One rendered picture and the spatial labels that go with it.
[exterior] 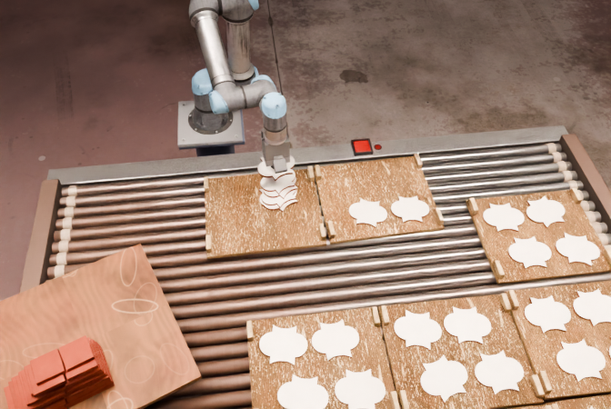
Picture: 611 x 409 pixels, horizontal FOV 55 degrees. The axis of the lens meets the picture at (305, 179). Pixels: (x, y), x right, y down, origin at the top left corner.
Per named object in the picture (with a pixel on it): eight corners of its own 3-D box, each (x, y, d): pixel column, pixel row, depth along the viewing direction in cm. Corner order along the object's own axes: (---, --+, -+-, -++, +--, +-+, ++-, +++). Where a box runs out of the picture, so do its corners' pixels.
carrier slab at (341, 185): (313, 169, 226) (313, 166, 225) (415, 158, 230) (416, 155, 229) (330, 244, 203) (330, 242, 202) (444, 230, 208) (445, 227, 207)
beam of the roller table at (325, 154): (53, 179, 229) (48, 169, 225) (558, 134, 249) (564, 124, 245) (50, 195, 224) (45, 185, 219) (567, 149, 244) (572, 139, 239)
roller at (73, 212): (62, 213, 216) (58, 204, 213) (565, 165, 235) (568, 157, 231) (60, 224, 213) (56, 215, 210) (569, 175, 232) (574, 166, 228)
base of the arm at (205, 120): (190, 109, 252) (187, 92, 244) (225, 104, 255) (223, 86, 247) (195, 134, 242) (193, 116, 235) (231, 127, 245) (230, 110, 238)
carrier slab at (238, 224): (204, 181, 221) (204, 178, 220) (312, 170, 225) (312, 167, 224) (207, 259, 199) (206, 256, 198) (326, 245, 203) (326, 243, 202)
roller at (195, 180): (65, 192, 223) (62, 184, 219) (554, 148, 241) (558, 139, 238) (64, 202, 220) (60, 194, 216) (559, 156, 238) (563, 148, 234)
